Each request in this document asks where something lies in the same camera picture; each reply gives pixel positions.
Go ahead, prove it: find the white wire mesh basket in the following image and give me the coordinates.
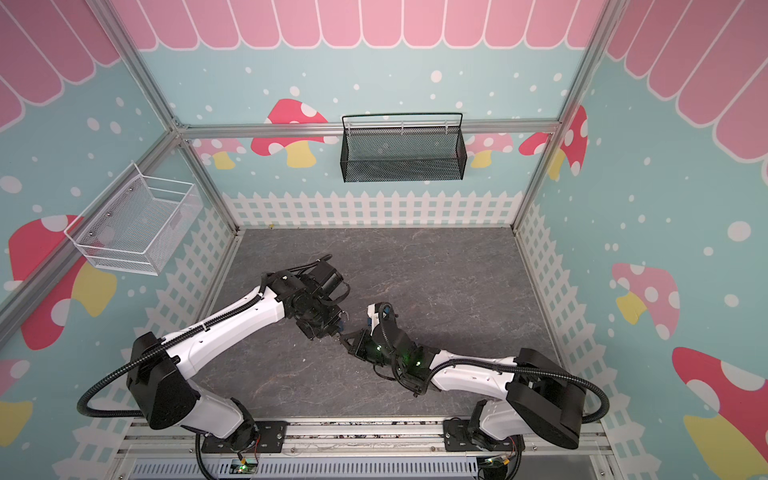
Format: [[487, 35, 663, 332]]
[[64, 164, 203, 276]]

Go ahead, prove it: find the black wire mesh basket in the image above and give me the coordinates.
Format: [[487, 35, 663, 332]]
[[340, 112, 468, 183]]

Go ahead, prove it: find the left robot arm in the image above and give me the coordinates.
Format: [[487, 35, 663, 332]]
[[77, 256, 346, 452]]

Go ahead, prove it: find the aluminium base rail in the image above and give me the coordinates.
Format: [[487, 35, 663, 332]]
[[119, 416, 613, 460]]

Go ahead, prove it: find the white slotted cable duct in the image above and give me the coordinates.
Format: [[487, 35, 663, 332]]
[[128, 457, 481, 480]]

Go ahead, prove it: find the left green circuit board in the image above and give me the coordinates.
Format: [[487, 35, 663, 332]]
[[230, 459, 259, 475]]

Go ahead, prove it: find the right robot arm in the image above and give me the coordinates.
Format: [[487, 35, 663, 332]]
[[340, 303, 610, 450]]

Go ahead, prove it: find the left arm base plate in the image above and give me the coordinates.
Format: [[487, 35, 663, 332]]
[[201, 420, 289, 455]]

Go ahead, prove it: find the right green circuit board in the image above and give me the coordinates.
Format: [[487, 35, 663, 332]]
[[480, 455, 514, 469]]

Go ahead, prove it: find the green circuit board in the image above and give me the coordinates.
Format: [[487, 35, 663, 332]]
[[480, 455, 514, 469], [230, 459, 259, 475]]

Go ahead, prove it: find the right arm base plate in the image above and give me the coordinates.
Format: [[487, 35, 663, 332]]
[[442, 417, 513, 452]]

